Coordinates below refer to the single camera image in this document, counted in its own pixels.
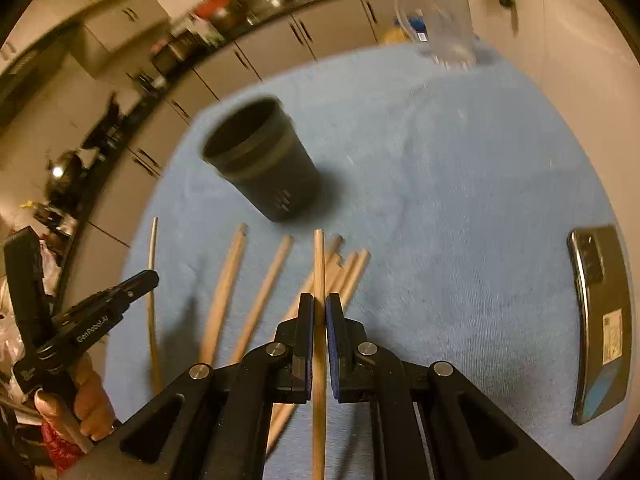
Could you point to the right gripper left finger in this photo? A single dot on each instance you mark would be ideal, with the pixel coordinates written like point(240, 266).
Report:
point(294, 369)

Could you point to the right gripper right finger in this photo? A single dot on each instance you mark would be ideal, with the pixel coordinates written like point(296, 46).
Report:
point(349, 377)

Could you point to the upper kitchen cabinet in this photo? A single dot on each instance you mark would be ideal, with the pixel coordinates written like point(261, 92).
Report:
point(112, 23)

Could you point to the left hand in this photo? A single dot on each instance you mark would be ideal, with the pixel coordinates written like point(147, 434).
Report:
point(91, 406)

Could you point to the white plastic bag counter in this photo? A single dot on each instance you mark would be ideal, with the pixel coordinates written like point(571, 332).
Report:
point(50, 269)

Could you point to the blue table cloth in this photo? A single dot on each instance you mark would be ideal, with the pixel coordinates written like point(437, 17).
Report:
point(462, 185)

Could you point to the steel pot with lid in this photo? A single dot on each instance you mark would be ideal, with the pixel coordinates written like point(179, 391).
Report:
point(64, 176)

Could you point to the black perforated utensil holder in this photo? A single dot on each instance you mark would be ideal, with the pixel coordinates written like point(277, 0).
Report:
point(257, 150)

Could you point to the black wok pan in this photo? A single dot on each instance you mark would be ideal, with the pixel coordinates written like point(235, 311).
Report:
point(99, 137)

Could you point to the black smartphone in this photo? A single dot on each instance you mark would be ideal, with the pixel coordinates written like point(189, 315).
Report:
point(604, 305)

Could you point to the yellow plastic bag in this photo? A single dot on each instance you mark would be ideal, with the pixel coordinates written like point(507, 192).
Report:
point(395, 35)

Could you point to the blue plastic bag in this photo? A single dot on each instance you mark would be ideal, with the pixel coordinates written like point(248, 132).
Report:
point(417, 29)

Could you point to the clear plastic pitcher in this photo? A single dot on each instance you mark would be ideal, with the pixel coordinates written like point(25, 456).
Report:
point(450, 38)

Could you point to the red plastic basin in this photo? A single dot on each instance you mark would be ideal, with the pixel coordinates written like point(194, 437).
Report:
point(212, 10)

